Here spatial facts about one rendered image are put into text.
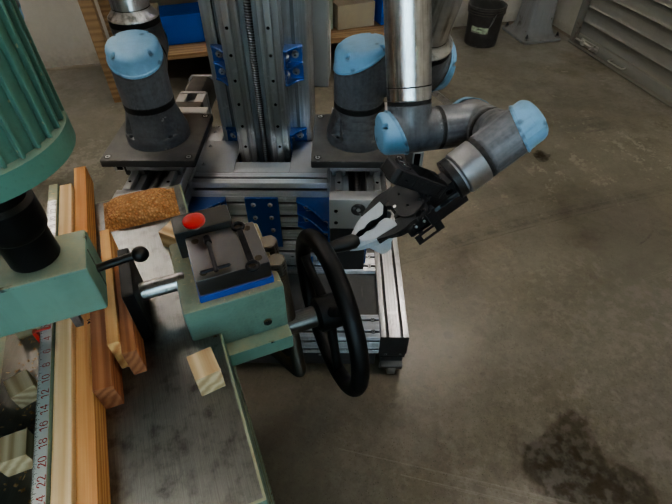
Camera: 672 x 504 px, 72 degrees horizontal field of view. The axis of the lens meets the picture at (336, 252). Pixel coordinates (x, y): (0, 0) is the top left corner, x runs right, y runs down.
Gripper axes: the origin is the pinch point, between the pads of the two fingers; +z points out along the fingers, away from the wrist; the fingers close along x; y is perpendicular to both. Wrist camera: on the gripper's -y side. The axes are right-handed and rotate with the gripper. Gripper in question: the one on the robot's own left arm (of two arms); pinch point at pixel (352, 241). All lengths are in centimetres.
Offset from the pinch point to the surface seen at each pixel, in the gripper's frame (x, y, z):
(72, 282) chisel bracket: -8.5, -32.2, 24.4
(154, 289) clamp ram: -3.5, -20.4, 23.6
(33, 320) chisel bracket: -8.6, -31.6, 31.3
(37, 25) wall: 327, 11, 105
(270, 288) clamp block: -9.4, -13.2, 11.1
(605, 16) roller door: 203, 203, -215
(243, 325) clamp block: -9.7, -10.6, 18.0
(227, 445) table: -25.3, -13.6, 23.0
